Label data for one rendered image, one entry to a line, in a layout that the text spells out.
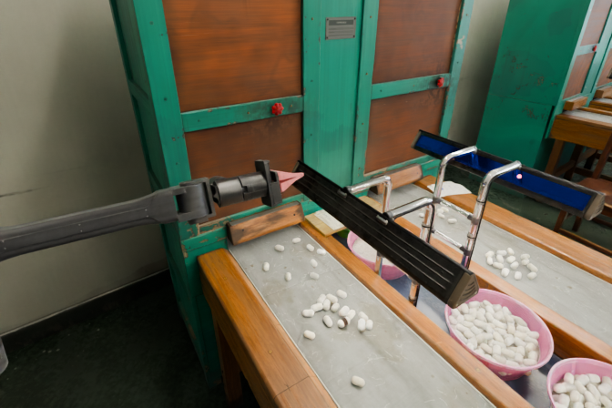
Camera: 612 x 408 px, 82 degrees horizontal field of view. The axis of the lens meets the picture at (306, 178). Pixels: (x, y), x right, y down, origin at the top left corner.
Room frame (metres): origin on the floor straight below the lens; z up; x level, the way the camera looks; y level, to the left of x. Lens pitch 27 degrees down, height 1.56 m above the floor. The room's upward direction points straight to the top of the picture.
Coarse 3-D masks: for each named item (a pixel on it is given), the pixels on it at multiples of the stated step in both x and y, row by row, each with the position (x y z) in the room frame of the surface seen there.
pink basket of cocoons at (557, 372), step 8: (568, 360) 0.57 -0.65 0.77; (576, 360) 0.57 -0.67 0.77; (584, 360) 0.57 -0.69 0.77; (592, 360) 0.57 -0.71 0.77; (552, 368) 0.55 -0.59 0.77; (560, 368) 0.56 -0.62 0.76; (568, 368) 0.56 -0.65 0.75; (576, 368) 0.56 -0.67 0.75; (584, 368) 0.56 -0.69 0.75; (592, 368) 0.56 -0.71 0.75; (600, 368) 0.56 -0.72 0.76; (608, 368) 0.55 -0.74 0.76; (552, 376) 0.54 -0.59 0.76; (560, 376) 0.55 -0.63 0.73; (600, 376) 0.55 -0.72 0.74; (608, 376) 0.54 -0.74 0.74; (552, 384) 0.53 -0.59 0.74; (552, 400) 0.47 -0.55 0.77
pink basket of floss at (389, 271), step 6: (354, 234) 1.12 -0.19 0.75; (348, 240) 1.05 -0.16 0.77; (354, 240) 1.11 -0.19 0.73; (354, 252) 0.98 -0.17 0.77; (360, 258) 0.96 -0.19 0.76; (366, 264) 0.96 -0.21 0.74; (372, 264) 0.94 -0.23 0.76; (384, 264) 0.92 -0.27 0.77; (390, 264) 0.92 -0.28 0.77; (384, 270) 0.94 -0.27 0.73; (390, 270) 0.93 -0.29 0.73; (396, 270) 0.94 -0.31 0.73; (384, 276) 0.94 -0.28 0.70; (390, 276) 0.94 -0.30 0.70; (396, 276) 0.95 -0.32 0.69
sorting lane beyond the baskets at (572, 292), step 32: (416, 192) 1.48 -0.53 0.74; (416, 224) 1.20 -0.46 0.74; (448, 224) 1.20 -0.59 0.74; (480, 256) 1.00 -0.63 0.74; (544, 256) 1.00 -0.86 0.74; (544, 288) 0.84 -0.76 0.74; (576, 288) 0.84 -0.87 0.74; (608, 288) 0.84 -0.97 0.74; (576, 320) 0.72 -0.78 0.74; (608, 320) 0.72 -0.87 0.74
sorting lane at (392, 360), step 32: (256, 256) 1.00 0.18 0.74; (288, 256) 1.00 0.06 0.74; (320, 256) 1.00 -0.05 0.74; (256, 288) 0.84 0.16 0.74; (288, 288) 0.84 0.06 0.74; (320, 288) 0.84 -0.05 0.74; (352, 288) 0.84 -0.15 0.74; (288, 320) 0.72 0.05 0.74; (320, 320) 0.72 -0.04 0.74; (352, 320) 0.72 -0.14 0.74; (384, 320) 0.72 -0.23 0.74; (320, 352) 0.61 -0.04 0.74; (352, 352) 0.61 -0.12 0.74; (384, 352) 0.61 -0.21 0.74; (416, 352) 0.61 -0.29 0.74; (352, 384) 0.53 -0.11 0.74; (384, 384) 0.53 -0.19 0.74; (416, 384) 0.53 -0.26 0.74; (448, 384) 0.53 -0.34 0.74
